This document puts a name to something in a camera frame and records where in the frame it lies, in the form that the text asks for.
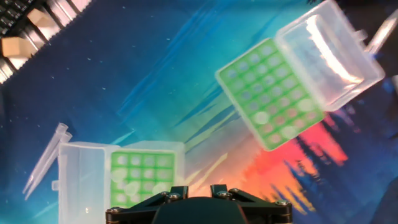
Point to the clear box green tip rack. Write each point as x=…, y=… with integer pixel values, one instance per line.
x=326, y=62
x=81, y=174

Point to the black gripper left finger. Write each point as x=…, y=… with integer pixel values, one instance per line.
x=140, y=211

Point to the printed sunset landscape cloth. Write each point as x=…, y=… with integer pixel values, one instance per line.
x=140, y=77

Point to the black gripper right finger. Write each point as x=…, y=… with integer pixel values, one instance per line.
x=264, y=211

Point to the slim blue-capped conical tube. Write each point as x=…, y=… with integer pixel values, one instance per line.
x=382, y=34

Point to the black computer keyboard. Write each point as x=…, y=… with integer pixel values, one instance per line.
x=6, y=18

